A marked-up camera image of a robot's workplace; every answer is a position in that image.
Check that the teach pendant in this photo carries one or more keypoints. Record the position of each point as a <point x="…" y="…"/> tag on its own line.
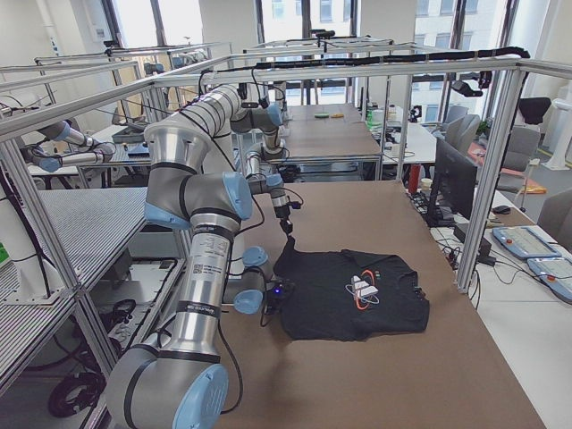
<point x="555" y="273"/>
<point x="523" y="243"/>

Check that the striped table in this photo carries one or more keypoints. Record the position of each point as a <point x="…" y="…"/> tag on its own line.
<point x="84" y="230"/>

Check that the grey office chair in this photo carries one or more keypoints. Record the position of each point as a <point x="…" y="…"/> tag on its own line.
<point x="522" y="146"/>

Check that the black printed t-shirt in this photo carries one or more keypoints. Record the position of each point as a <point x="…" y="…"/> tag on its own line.
<point x="349" y="295"/>

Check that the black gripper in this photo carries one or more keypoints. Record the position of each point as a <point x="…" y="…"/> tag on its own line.
<point x="283" y="220"/>

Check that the aluminium cage frame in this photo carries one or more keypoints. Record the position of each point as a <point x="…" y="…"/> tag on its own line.
<point x="236" y="79"/>

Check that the black computer monitor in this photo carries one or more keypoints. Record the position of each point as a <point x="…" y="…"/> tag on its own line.
<point x="453" y="186"/>

